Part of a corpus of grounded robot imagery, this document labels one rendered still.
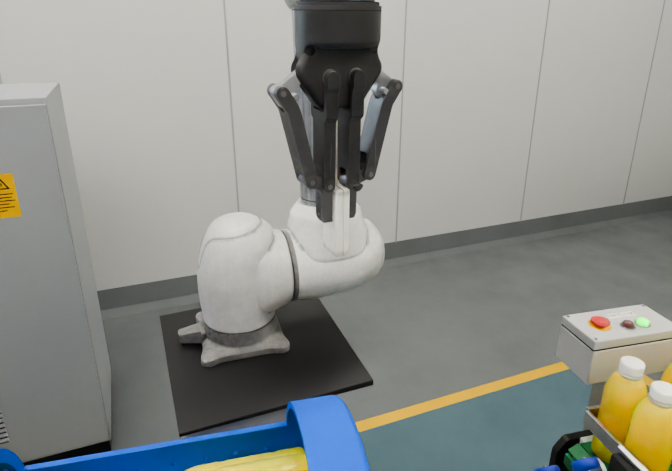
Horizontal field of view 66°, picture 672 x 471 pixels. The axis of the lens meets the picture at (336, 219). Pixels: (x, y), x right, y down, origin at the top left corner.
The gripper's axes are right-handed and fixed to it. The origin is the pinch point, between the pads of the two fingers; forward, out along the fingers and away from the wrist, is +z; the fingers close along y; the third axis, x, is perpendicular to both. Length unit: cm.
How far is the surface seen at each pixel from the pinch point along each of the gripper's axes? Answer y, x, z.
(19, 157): 39, -145, 25
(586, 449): -56, -3, 59
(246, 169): -69, -262, 75
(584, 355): -60, -10, 43
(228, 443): 9.8, -13.5, 37.3
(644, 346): -71, -6, 42
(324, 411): 0.8, -1.0, 25.0
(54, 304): 39, -143, 79
